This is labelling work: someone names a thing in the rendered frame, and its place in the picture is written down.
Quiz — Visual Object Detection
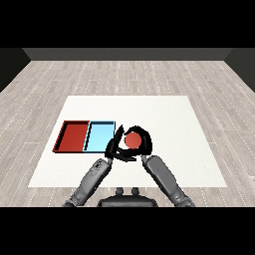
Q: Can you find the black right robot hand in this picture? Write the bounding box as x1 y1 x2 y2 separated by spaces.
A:
111 126 154 163

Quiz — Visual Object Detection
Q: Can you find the light blue shallow open box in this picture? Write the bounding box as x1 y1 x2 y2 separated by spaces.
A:
83 121 117 153

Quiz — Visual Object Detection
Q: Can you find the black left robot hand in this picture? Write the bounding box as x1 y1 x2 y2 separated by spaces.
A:
104 125 125 159

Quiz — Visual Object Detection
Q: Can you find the red can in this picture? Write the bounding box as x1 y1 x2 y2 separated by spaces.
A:
124 131 143 150

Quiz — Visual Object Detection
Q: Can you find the red shallow open box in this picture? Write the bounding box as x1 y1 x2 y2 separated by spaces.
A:
52 120 92 154

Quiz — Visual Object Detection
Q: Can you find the dark grey robot body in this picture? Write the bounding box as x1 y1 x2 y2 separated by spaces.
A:
97 187 158 208

